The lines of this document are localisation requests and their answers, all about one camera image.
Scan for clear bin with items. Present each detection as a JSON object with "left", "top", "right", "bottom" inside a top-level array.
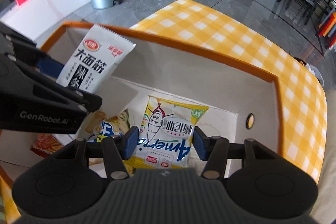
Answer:
[{"left": 294, "top": 57, "right": 325, "bottom": 87}]

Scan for yellow checkered tablecloth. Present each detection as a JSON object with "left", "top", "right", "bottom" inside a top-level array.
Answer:
[{"left": 133, "top": 0, "right": 327, "bottom": 181}]

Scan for orange cardboard storage box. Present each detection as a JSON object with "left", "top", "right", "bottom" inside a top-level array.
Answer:
[{"left": 0, "top": 21, "right": 285, "bottom": 183}]

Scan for orange red snack packet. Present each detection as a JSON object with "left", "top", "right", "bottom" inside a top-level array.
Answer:
[{"left": 30, "top": 134, "right": 63, "bottom": 158}]

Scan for orange stacked stools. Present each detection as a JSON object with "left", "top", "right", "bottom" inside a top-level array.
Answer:
[{"left": 317, "top": 9, "right": 335, "bottom": 50}]

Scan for white latiao snack packet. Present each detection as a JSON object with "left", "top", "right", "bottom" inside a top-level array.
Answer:
[{"left": 56, "top": 24, "right": 135, "bottom": 94}]

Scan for yellow blue snack packet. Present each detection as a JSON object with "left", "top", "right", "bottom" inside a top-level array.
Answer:
[{"left": 84, "top": 109, "right": 135, "bottom": 143}]

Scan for yellow chips bag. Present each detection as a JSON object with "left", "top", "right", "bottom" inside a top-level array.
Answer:
[{"left": 123, "top": 96, "right": 209, "bottom": 175}]

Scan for beige sofa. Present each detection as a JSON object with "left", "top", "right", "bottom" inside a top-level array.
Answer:
[{"left": 310, "top": 134, "right": 335, "bottom": 223}]

